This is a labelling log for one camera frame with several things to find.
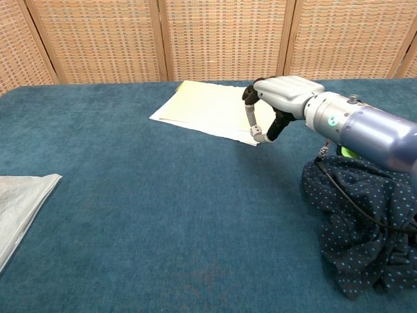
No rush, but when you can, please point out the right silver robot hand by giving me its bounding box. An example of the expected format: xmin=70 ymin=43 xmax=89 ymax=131
xmin=241 ymin=76 xmax=326 ymax=144

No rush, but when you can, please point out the pale yellow paper pad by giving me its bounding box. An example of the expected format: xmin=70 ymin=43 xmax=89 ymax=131
xmin=149 ymin=80 xmax=278 ymax=147

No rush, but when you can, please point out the woven wooden folding screen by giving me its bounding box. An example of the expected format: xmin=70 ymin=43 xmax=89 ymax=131
xmin=0 ymin=0 xmax=417 ymax=97

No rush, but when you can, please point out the dark polka dot garment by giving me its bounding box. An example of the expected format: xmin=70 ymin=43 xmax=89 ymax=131
xmin=301 ymin=147 xmax=417 ymax=301

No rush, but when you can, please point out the teal table cloth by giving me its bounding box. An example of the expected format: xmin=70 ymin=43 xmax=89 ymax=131
xmin=0 ymin=77 xmax=417 ymax=313

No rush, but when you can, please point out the grey plastic bag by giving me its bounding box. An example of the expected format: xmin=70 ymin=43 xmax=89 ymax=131
xmin=0 ymin=173 xmax=63 ymax=273

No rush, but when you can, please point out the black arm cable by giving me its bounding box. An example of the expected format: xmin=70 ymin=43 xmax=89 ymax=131
xmin=313 ymin=138 xmax=417 ymax=233

